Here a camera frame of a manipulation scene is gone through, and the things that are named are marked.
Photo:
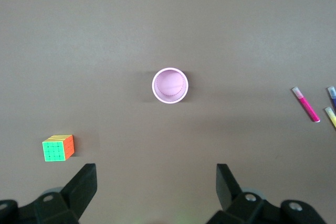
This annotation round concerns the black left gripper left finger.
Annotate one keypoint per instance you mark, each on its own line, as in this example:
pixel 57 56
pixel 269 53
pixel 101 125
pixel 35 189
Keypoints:
pixel 76 192

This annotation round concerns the pink plastic cup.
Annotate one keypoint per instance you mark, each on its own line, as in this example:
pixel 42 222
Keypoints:
pixel 170 85

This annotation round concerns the colourful puzzle cube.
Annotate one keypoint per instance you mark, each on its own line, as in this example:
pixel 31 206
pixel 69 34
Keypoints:
pixel 53 151

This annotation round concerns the yellow marker with clear cap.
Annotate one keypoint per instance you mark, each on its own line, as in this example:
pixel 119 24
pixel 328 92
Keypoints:
pixel 331 117

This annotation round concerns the purple marker with clear cap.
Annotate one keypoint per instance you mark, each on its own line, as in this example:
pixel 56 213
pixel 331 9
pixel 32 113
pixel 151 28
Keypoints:
pixel 333 98

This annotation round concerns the pink marker with clear cap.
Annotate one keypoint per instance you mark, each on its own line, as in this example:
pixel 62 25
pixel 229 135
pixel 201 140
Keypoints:
pixel 307 106

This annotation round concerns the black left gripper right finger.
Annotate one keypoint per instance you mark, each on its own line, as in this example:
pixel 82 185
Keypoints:
pixel 231 197

